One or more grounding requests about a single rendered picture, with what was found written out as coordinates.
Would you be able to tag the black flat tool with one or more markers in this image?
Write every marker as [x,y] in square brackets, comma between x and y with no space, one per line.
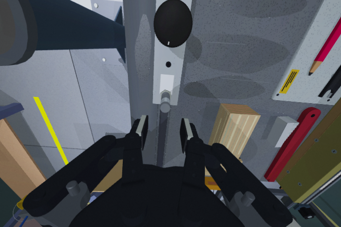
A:
[339,76]

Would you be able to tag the small black block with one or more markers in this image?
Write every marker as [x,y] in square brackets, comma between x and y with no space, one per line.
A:
[306,212]

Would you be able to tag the black round knob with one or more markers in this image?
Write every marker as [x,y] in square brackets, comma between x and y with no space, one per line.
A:
[173,22]

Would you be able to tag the red push stick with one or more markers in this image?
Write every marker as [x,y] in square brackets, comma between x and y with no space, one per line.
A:
[295,141]

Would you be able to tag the maple block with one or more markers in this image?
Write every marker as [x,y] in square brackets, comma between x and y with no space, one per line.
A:
[232,130]

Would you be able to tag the small white block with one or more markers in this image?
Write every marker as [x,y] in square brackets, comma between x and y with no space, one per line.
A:
[285,130]

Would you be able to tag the red pencil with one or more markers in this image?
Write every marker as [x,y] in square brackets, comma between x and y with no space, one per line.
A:
[330,39]

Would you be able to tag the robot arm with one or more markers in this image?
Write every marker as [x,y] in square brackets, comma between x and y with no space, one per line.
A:
[8,31]

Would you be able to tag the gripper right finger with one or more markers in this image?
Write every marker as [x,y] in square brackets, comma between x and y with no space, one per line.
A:
[238,175]

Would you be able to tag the tan wooden board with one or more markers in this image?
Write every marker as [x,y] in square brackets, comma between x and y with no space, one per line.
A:
[8,158]

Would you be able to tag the blue flat frame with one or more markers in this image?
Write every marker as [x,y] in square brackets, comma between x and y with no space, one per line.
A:
[2,110]

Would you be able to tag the light grey tool tray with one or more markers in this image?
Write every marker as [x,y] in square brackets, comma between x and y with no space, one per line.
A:
[303,56]

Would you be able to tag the light grey slot stop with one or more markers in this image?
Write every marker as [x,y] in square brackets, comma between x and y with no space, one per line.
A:
[168,56]

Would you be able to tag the grey router table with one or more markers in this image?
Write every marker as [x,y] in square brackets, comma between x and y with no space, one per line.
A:
[232,56]

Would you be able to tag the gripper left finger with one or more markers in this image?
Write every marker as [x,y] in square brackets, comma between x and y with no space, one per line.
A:
[82,164]

